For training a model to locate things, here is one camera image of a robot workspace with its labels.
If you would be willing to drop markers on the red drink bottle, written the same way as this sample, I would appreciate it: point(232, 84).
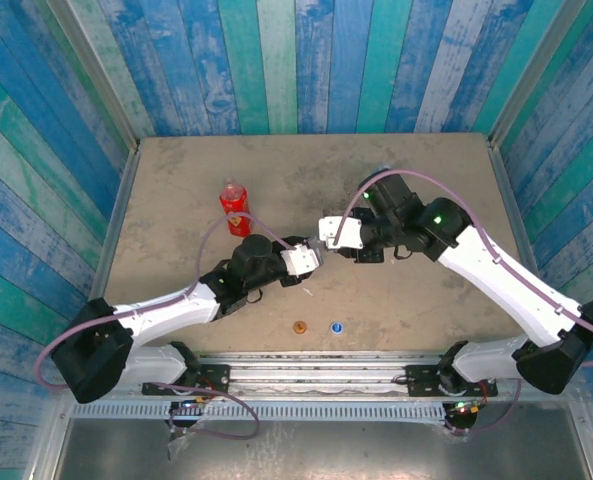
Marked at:
point(233, 200)

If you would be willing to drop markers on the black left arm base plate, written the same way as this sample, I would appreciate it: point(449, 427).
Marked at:
point(216, 375)

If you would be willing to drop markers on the small white scrap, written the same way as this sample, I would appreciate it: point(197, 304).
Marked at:
point(307, 291)

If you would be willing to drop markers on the aluminium corner post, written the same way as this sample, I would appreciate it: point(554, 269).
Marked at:
point(97, 75)
point(537, 75)

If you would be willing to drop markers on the blue bottle cap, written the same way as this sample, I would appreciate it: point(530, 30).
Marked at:
point(337, 328)

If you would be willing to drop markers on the right controller board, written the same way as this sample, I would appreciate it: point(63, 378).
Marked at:
point(468, 409)

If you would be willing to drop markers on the grey metal base sheet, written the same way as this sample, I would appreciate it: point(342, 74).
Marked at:
point(351, 450)

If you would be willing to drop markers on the left controller board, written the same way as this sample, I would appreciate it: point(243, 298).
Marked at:
point(191, 404)

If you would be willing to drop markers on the aluminium table side rail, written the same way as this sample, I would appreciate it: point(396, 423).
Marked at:
point(513, 210)
point(118, 210)

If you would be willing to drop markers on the aluminium frame rail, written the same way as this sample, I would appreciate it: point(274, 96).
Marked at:
point(316, 375)

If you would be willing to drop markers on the orange bottle cap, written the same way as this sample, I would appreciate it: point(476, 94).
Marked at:
point(300, 327)

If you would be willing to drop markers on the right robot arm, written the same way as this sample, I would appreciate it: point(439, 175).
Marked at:
point(501, 280)

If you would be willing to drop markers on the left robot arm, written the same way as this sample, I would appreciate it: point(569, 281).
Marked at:
point(166, 312)

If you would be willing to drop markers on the controller board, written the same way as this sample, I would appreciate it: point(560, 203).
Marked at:
point(191, 404)
point(468, 409)

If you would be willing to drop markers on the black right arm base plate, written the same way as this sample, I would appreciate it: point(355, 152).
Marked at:
point(421, 375)

